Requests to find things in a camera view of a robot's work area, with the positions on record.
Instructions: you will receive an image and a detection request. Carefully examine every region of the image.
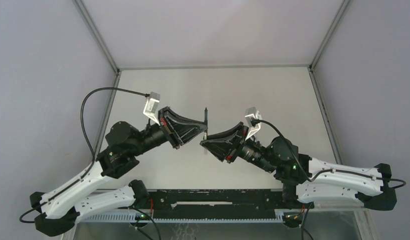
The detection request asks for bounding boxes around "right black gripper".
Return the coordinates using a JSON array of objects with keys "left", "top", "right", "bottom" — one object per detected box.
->
[{"left": 200, "top": 122, "right": 277, "bottom": 175}]

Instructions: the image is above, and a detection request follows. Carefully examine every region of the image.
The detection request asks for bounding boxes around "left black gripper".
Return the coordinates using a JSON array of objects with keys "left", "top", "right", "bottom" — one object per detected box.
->
[{"left": 130, "top": 106, "right": 208, "bottom": 157}]

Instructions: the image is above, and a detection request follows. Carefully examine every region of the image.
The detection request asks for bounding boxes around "black gel pen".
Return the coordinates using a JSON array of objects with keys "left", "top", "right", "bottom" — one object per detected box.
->
[{"left": 204, "top": 107, "right": 208, "bottom": 125}]

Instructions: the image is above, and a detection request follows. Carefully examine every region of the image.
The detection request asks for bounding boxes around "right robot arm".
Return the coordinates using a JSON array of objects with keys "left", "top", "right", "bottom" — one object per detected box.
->
[{"left": 200, "top": 122, "right": 397, "bottom": 211}]

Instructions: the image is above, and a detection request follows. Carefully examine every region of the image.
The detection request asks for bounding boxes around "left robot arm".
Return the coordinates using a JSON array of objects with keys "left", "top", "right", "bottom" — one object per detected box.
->
[{"left": 29, "top": 107, "right": 208, "bottom": 237}]

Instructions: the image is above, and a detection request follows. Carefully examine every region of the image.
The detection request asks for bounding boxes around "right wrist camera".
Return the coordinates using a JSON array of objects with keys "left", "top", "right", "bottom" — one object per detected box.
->
[{"left": 245, "top": 107, "right": 262, "bottom": 140}]

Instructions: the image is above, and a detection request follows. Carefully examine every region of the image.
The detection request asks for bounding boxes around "left camera cable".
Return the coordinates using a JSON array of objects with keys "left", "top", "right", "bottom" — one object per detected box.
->
[{"left": 18, "top": 87, "right": 150, "bottom": 224}]

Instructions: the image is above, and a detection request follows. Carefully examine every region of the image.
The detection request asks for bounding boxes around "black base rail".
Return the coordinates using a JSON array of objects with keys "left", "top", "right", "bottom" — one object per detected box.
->
[{"left": 139, "top": 189, "right": 303, "bottom": 221}]

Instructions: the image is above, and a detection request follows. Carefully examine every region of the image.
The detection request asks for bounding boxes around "aluminium frame back rail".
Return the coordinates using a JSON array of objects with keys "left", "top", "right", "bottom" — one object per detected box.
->
[{"left": 119, "top": 64, "right": 310, "bottom": 71}]

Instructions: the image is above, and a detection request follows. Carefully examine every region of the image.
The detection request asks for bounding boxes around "aluminium frame right post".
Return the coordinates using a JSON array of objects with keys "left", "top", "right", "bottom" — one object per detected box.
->
[{"left": 307, "top": 0, "right": 353, "bottom": 164}]

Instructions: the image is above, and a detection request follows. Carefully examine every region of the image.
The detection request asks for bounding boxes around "aluminium frame post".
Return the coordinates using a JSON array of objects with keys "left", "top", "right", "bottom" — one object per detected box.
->
[
  {"left": 72, "top": 0, "right": 121, "bottom": 150},
  {"left": 307, "top": 0, "right": 353, "bottom": 164}
]

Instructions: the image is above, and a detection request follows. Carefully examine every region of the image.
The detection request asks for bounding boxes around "white cable tray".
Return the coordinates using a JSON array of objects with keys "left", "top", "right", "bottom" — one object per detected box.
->
[{"left": 81, "top": 211, "right": 285, "bottom": 223}]

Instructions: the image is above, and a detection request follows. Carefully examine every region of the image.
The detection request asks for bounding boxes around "aluminium frame left post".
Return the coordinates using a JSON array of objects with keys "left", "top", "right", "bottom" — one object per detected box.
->
[{"left": 72, "top": 0, "right": 121, "bottom": 150}]

